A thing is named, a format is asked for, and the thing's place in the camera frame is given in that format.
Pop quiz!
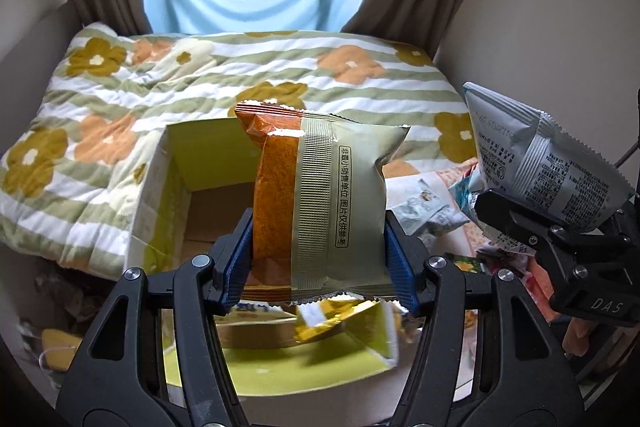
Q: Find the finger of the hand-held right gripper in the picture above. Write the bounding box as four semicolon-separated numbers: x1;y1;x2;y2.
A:
474;189;556;253

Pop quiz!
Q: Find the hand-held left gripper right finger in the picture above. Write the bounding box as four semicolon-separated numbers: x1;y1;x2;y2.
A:
382;209;586;427

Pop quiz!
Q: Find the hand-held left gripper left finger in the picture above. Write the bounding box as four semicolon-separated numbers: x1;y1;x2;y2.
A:
55;207;256;427

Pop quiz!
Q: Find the white snack packet brown figure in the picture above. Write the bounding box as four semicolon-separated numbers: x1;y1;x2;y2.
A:
390;177;468;238

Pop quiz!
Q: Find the grey-white snack packet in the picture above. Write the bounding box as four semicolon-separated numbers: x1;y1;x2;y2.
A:
462;82;637;235

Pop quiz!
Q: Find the orange and green snack packet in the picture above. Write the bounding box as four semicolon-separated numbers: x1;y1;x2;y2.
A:
234;101;412;305

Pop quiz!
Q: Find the yellow-green cardboard box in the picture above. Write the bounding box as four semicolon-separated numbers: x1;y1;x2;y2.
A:
122;117;401;427

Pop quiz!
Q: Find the yellow foil snack packet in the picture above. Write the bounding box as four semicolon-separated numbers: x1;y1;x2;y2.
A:
295;299;381;345

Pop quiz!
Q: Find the orange floral cloth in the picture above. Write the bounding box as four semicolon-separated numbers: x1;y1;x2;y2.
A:
382;157;566;358

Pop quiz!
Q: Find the teal snack packet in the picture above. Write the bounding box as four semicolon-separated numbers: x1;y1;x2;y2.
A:
448;167;483;223

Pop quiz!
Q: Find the yellow flower snack packet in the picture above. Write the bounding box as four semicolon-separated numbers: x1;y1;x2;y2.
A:
452;254;493;276

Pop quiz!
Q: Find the crumpled plastic bag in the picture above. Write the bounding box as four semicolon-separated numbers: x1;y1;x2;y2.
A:
30;267;116;333

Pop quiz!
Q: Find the floral striped blanket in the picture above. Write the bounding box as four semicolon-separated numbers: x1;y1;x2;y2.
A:
0;23;478;280

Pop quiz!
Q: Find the yellow object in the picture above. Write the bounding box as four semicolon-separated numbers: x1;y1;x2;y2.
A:
42;328;83;370

